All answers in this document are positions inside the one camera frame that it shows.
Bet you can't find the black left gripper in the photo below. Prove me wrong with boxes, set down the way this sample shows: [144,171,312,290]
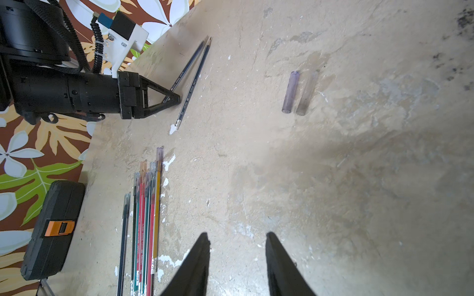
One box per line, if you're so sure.
[9,65,181,124]

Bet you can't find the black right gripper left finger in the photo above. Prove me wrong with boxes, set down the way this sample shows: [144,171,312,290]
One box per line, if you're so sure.
[161,233,211,296]

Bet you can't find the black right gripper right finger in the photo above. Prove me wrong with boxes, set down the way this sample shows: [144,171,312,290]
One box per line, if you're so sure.
[265,232,316,296]

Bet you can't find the clear pencil cap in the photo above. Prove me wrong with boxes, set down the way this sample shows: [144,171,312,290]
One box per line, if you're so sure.
[296,70,320,116]

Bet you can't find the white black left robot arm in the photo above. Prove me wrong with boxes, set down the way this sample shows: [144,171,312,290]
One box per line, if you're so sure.
[1,1,181,125]

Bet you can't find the bundle red green pencils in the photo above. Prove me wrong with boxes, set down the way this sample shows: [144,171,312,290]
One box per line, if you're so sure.
[130,161,154,296]

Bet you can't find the black tool case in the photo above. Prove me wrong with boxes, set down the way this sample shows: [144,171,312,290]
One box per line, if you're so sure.
[20,180,86,281]

